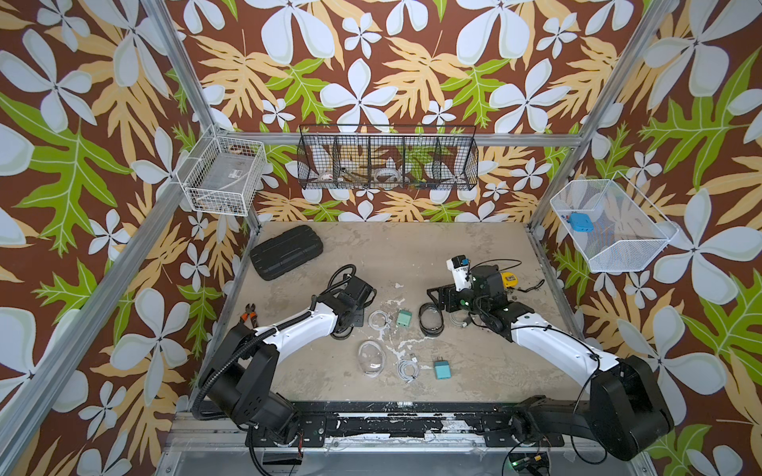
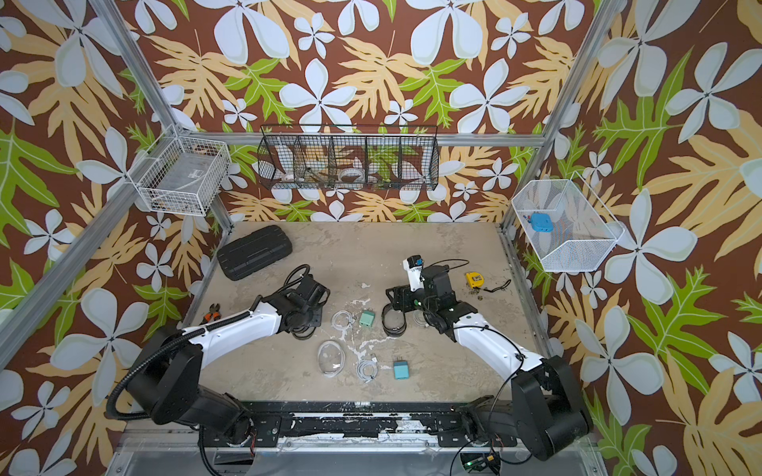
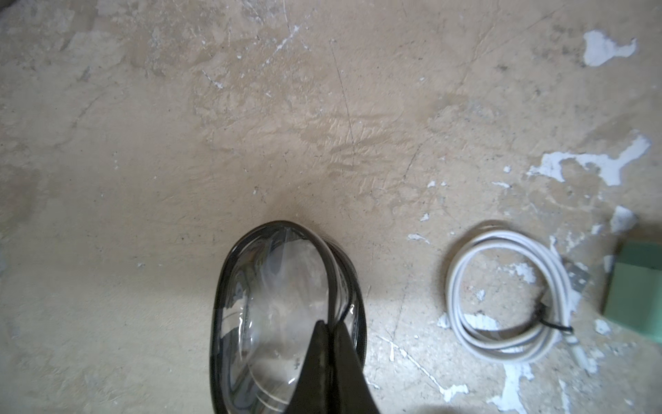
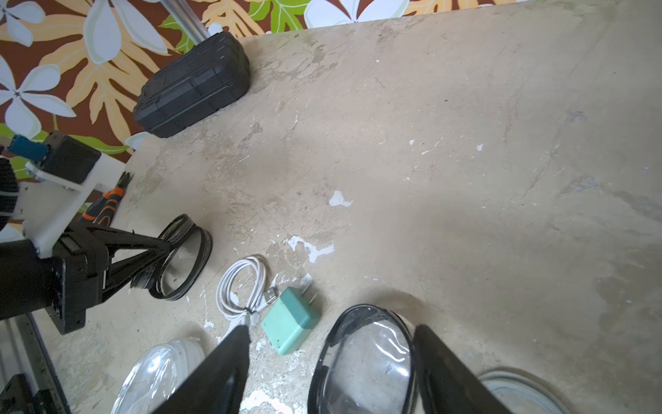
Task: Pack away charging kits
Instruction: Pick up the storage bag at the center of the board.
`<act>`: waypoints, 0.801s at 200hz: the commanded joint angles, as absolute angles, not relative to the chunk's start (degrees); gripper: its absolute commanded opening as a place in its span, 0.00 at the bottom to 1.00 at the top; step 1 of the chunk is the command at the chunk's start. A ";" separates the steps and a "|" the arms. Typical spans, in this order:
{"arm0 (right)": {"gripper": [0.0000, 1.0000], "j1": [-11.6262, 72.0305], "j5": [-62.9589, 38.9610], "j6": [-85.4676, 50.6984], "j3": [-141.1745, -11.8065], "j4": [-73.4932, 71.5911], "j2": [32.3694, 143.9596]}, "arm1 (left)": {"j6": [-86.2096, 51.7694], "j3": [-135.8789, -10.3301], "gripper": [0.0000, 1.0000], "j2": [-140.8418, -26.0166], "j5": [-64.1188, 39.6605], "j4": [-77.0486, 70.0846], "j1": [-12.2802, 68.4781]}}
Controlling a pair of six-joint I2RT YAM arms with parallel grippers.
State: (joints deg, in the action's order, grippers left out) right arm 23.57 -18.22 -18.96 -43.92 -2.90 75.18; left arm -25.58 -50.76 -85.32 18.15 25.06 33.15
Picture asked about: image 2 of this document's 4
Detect green charger plug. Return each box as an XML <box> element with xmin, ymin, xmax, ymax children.
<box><xmin>359</xmin><ymin>309</ymin><xmax>376</xmax><ymax>327</ymax></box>

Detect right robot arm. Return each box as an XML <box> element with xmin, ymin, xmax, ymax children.
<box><xmin>386</xmin><ymin>255</ymin><xmax>593</xmax><ymax>461</ymax></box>

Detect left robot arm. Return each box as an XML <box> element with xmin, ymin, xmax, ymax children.
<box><xmin>105</xmin><ymin>267</ymin><xmax>331</xmax><ymax>445</ymax></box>

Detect yellow tape measure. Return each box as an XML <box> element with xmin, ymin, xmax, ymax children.
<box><xmin>466</xmin><ymin>272</ymin><xmax>485</xmax><ymax>291</ymax></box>

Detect teal charger plug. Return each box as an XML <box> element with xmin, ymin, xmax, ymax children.
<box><xmin>392</xmin><ymin>360</ymin><xmax>410</xmax><ymax>380</ymax></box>

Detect orange black pliers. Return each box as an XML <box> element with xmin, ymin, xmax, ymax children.
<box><xmin>202</xmin><ymin>303</ymin><xmax>221</xmax><ymax>324</ymax></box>

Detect blue object in basket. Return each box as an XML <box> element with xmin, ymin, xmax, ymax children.
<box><xmin>529</xmin><ymin>212</ymin><xmax>555</xmax><ymax>233</ymax></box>

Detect white mesh basket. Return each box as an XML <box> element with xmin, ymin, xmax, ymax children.
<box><xmin>512</xmin><ymin>174</ymin><xmax>625</xmax><ymax>274</ymax></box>

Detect white usb cable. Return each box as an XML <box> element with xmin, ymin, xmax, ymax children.
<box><xmin>355</xmin><ymin>355</ymin><xmax>380</xmax><ymax>385</ymax></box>

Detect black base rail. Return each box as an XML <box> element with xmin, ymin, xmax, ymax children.
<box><xmin>242</xmin><ymin>397</ymin><xmax>519</xmax><ymax>449</ymax></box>

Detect black wire basket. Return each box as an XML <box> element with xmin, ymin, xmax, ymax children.
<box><xmin>254</xmin><ymin>124</ymin><xmax>441</xmax><ymax>190</ymax></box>

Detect white wire basket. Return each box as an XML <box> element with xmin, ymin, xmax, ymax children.
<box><xmin>131</xmin><ymin>126</ymin><xmax>231</xmax><ymax>216</ymax></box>

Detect aluminium frame post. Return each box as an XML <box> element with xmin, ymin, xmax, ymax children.
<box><xmin>88</xmin><ymin>0</ymin><xmax>234</xmax><ymax>234</ymax></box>

